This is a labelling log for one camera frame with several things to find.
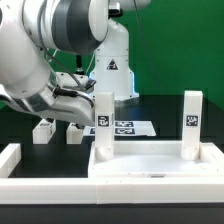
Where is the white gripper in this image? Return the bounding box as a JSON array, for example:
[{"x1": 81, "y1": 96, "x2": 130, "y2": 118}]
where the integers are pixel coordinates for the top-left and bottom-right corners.
[{"x1": 43, "y1": 91, "x2": 95, "y2": 126}]

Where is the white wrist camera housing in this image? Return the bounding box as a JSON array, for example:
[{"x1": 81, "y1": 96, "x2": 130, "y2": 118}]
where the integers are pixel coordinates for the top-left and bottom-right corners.
[{"x1": 56, "y1": 72, "x2": 96, "y2": 94}]

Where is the white barrier wall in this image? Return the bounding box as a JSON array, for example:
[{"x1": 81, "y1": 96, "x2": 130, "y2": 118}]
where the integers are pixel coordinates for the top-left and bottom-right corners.
[
  {"x1": 0, "y1": 177, "x2": 224, "y2": 204},
  {"x1": 0, "y1": 143, "x2": 21, "y2": 178}
]

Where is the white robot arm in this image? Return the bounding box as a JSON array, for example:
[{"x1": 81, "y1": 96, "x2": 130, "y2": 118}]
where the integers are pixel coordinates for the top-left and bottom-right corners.
[{"x1": 0, "y1": 0, "x2": 151, "y2": 126}]

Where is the white desk top tray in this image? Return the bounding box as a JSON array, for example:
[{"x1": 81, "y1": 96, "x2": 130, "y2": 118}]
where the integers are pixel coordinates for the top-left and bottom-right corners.
[{"x1": 88, "y1": 141, "x2": 224, "y2": 178}]

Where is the white left barrier wall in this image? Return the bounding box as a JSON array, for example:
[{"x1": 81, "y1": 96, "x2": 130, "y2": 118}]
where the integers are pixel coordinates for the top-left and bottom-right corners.
[{"x1": 0, "y1": 143, "x2": 21, "y2": 178}]

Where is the black camera stand pole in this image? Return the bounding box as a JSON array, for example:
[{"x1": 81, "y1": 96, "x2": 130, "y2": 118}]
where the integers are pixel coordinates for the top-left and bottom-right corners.
[{"x1": 76, "y1": 55, "x2": 84, "y2": 74}]

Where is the white front barrier wall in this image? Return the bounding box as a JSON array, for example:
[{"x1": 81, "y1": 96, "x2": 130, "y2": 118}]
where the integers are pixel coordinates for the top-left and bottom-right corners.
[{"x1": 0, "y1": 177, "x2": 224, "y2": 204}]

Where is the fiducial marker sheet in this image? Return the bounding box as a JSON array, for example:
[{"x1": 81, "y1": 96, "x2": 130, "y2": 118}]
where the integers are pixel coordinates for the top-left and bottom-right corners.
[{"x1": 82, "y1": 120, "x2": 157, "y2": 137}]

